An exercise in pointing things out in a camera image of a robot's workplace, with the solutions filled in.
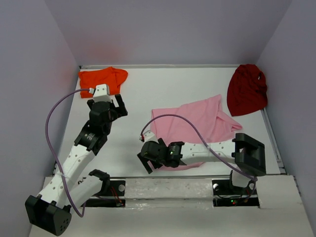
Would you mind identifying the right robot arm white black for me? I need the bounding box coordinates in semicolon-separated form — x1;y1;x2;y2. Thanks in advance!
137;131;267;196

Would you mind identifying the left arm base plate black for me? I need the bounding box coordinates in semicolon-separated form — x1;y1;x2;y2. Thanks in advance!
85;180;126;208

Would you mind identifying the back table rail white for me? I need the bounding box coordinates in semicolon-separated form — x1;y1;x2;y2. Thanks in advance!
79;64;239;70

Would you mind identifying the dark red t shirt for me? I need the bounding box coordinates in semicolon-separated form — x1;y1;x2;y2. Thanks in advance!
227;64;268;117

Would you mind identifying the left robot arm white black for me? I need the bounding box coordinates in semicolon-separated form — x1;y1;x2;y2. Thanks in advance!
25;94;128;237

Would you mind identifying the pink t shirt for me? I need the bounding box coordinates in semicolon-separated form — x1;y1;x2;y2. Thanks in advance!
148;94;243;171

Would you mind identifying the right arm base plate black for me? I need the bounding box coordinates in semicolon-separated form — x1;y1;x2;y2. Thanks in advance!
212;179;260;207

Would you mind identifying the front table rail metal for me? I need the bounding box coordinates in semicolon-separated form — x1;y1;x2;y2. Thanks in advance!
111;175;230;180

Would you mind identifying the orange t shirt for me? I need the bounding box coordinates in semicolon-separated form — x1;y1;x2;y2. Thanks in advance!
78;67;128;95

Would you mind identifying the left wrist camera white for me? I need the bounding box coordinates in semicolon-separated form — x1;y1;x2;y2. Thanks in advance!
89;84;112;102

